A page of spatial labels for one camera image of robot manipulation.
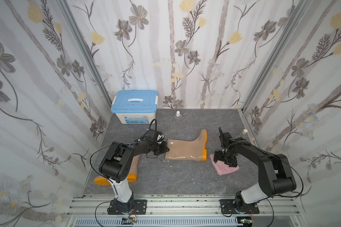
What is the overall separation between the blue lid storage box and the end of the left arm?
0.73 ft

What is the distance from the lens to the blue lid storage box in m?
0.98

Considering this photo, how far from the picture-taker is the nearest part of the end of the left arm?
79cm
